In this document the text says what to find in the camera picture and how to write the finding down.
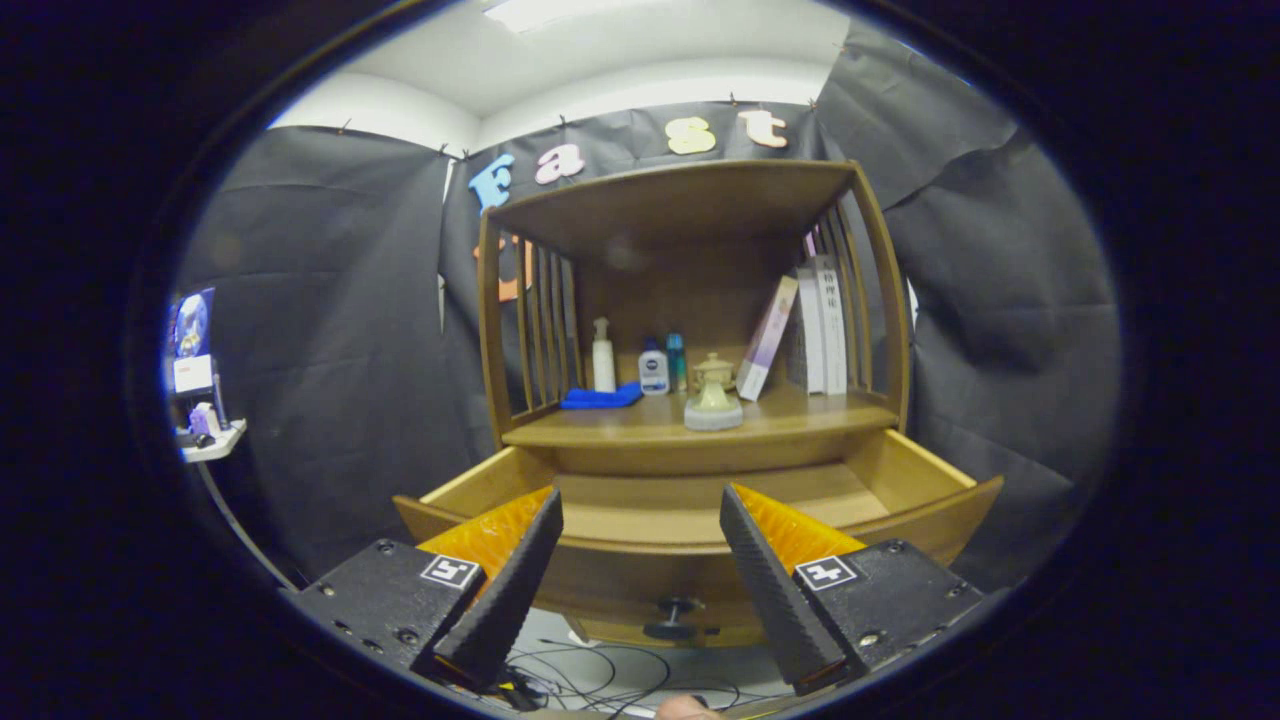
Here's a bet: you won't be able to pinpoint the white book with printed spine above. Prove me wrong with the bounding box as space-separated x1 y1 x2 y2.
812 254 851 395

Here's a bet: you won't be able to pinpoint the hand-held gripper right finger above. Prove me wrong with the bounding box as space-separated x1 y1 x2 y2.
719 483 986 696

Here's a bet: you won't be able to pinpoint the ceiling light panel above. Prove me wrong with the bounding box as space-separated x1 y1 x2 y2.
483 0 641 36

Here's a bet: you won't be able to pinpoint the small white bottle blue label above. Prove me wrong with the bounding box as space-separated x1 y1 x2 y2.
638 338 671 397

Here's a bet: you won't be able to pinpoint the purple white slim box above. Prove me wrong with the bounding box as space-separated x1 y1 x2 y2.
735 275 800 402

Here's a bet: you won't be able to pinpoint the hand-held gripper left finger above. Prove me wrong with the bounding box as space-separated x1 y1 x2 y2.
285 487 566 693

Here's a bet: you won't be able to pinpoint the blue cloth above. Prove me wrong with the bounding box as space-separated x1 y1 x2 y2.
559 382 644 411

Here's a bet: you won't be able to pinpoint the pale green item white base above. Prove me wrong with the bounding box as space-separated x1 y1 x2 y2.
684 375 745 433

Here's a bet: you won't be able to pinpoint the wooden drawer with black knob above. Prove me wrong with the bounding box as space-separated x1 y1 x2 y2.
392 428 1006 649

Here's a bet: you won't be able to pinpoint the plain white book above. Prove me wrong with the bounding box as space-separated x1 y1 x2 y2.
790 266 827 395

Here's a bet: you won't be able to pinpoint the wooden cabinet with slatted hutch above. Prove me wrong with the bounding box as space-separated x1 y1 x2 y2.
475 160 913 451

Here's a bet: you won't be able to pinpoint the cream lidded teacup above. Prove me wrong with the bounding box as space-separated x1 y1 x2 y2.
692 352 738 393

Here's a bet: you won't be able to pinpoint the wooden countertop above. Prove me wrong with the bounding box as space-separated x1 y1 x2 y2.
500 385 901 449

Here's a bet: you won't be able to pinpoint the white pump bottle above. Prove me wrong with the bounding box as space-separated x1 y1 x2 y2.
591 317 618 393

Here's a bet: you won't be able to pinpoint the black floor cables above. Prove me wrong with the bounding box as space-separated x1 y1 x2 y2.
500 640 746 716

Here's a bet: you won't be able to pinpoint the black backdrop cloth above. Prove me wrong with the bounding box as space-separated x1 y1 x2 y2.
170 20 1121 596

